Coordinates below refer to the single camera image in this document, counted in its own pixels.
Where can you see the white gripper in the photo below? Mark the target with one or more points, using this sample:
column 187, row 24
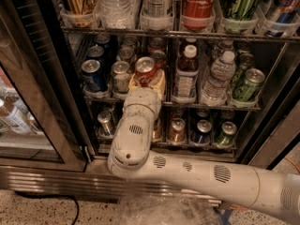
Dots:
column 145, row 97

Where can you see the red front coke can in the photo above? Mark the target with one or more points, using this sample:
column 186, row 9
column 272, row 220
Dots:
column 145, row 70

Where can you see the red coke can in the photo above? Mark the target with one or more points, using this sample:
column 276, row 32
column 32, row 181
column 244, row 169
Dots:
column 156, row 43
column 159, row 57
column 145, row 70

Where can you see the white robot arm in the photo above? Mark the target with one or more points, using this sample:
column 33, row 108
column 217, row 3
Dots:
column 276, row 194

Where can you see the white green front soda can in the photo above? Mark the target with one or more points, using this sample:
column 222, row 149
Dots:
column 121, row 74

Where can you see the white green soda can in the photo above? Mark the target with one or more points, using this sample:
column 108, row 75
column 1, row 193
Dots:
column 131, row 41
column 126, row 54
column 121, row 74

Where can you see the red rear coke can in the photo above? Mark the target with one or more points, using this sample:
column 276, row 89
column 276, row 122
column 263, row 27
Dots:
column 156, row 43

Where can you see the white green rear soda can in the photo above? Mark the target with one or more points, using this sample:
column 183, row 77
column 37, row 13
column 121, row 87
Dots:
column 131, row 41

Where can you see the blue front pepsi can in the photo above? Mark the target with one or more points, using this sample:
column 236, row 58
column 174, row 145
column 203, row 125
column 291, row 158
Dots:
column 93, row 76

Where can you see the blue pepsi can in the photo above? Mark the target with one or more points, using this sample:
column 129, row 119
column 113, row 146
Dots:
column 102, row 40
column 96, row 53
column 93, row 76

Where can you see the bottom shelf copper can left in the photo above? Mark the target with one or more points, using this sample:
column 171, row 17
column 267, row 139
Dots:
column 157, row 132

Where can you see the shelf copper can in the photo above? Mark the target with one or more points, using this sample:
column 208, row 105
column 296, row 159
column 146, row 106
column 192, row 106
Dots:
column 157, row 132
column 177, row 130

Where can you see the bottom shelf silver can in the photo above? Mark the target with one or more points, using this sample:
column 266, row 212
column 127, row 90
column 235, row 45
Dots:
column 106, row 123

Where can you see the bottom shelf copper can right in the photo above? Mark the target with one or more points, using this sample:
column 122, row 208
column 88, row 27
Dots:
column 177, row 130

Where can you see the blue rear pepsi can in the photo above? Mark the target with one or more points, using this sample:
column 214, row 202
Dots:
column 102, row 40

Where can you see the bottom shelf blue can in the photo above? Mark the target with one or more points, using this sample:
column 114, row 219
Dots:
column 201, row 134

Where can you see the top shelf white label bottle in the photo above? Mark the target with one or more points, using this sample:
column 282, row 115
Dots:
column 157, row 10

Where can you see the stainless steel glass-door fridge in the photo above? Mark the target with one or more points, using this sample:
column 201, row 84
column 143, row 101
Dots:
column 40, row 54

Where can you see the top shelf clear water bottle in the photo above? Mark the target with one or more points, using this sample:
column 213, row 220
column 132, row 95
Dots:
column 117, row 14

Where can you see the bottom shelf green can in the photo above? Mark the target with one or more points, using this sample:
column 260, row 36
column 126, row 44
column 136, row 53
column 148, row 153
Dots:
column 225, row 135

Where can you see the top shelf gold can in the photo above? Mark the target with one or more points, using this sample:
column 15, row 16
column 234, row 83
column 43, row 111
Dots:
column 79, row 11

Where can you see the tall green energy can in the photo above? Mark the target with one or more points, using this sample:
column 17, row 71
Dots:
column 238, row 11

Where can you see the blue silver red bull can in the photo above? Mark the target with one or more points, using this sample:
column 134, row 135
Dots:
column 281, row 11

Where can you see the front brown tea bottle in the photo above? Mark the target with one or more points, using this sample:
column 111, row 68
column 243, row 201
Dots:
column 186, row 76

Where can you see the brown tea bottle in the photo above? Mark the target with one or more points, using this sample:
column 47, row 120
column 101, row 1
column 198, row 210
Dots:
column 187, row 41
column 186, row 76

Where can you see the rear brown tea bottle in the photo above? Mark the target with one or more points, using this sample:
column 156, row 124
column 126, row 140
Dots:
column 187, row 41

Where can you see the front clear water bottle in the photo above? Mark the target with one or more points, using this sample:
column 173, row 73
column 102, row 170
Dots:
column 216, row 80

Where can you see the rear clear water bottle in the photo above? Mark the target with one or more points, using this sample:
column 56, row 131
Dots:
column 221, row 47

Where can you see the large red coca-cola bottle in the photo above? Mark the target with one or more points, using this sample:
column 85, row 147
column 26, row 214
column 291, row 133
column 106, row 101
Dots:
column 196, row 13

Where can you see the crumpled clear plastic bag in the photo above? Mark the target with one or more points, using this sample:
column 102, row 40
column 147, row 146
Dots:
column 169, row 210

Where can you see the bottle behind glass door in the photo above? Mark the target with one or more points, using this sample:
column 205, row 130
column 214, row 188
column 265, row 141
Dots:
column 13, row 112

